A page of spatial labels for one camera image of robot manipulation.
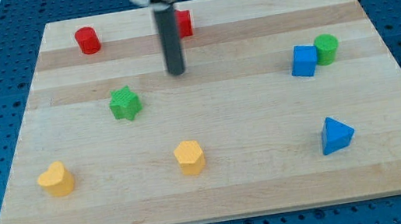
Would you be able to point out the red cube block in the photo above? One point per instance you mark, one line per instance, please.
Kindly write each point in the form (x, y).
(184, 22)

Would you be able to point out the yellow heart block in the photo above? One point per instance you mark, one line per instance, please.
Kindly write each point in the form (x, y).
(57, 181)

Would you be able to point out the red cylinder block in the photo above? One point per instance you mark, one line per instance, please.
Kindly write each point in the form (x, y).
(87, 40)

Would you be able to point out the blue triangular prism block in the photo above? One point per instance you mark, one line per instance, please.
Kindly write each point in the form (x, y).
(335, 135)

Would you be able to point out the blue cube block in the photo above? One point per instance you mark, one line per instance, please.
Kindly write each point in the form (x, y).
(304, 61)

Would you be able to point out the green star block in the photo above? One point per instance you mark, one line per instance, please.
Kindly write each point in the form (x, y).
(124, 104)

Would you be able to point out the green cylinder block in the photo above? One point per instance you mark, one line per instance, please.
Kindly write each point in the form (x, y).
(326, 46)

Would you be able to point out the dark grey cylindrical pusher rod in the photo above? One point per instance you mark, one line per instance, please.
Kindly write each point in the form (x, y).
(168, 32)

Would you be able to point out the light wooden board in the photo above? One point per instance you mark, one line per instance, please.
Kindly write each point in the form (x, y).
(259, 127)

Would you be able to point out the yellow hexagon block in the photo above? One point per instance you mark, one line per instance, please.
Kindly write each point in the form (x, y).
(190, 157)

